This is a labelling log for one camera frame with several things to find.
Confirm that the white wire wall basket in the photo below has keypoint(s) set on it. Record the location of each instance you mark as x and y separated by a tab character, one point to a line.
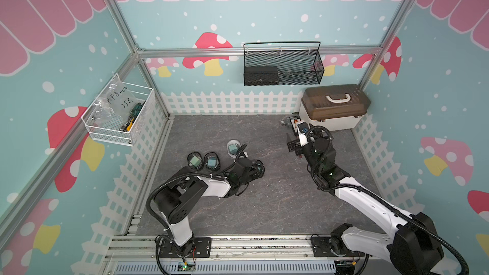
109	132

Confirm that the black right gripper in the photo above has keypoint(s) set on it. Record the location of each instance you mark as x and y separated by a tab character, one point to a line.
297	144

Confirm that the green tool in basket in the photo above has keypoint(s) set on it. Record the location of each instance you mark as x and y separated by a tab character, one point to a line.
132	118

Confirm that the black box in basket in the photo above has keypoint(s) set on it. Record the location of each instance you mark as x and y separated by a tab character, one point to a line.
260	75

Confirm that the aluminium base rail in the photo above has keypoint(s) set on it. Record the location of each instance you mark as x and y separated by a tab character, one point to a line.
228	254

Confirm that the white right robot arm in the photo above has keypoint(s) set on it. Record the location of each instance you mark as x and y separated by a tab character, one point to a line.
407	241

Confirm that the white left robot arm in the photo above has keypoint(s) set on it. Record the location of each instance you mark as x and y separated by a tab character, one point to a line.
172	202

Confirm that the clear labelled plastic bag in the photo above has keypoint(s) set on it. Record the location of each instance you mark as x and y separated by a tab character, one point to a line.
115	102

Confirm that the green wall charger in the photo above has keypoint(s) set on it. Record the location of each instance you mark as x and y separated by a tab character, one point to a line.
195	161

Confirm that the black wire mesh wall basket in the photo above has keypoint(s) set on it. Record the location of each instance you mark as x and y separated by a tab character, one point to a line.
299	63

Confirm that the teal wall charger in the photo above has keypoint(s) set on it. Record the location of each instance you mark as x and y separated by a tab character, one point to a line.
233	149
212	163

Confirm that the brown lid storage box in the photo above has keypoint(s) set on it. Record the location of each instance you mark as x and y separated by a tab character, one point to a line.
337	107

